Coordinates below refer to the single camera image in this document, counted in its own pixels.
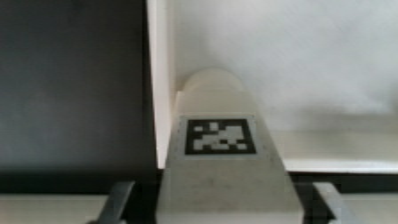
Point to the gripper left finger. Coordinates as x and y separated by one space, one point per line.
131 204

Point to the white table leg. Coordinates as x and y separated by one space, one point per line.
227 185

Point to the white L-shaped obstacle fence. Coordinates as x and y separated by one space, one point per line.
74 209

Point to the white square table top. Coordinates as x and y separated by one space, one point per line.
312 51

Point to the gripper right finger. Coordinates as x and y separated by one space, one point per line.
326 208

